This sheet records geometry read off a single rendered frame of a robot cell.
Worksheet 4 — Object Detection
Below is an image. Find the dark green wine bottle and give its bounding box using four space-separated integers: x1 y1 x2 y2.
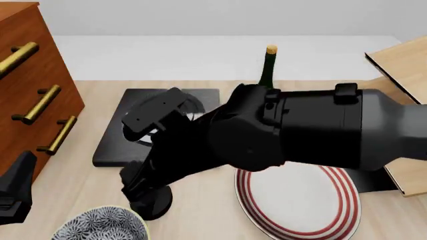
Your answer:
256 44 280 90

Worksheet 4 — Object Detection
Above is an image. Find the black and white patterned bowl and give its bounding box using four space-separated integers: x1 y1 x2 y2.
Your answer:
51 205 150 240

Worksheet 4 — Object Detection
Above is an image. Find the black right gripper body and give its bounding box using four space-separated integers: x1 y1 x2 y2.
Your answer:
139 143 187 191

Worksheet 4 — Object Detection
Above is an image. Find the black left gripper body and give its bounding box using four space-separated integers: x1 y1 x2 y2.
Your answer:
0 192 33 225

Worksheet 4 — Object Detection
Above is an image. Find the flat black stove plate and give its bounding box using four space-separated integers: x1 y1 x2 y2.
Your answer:
93 87 222 169

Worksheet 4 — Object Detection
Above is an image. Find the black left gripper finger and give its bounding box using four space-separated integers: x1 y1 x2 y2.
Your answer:
0 150 38 200

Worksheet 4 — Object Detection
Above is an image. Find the white plate with red rings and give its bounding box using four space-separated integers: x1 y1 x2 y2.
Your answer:
234 162 362 240

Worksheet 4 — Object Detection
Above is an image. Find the red-brown wooden cabinet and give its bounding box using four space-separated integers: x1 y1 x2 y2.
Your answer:
0 1 86 177

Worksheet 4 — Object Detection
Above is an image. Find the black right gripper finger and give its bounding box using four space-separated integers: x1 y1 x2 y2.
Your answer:
119 160 145 201

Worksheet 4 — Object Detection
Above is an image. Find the long brass cabinet handle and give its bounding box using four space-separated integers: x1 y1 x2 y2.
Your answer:
0 41 41 79

